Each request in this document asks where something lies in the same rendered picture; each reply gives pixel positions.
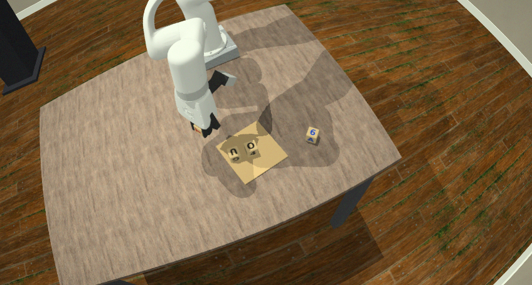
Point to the pale yellow square mat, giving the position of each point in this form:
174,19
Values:
269,152

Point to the beige letter block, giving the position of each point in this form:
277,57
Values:
234,154
251,148
198,129
312,135

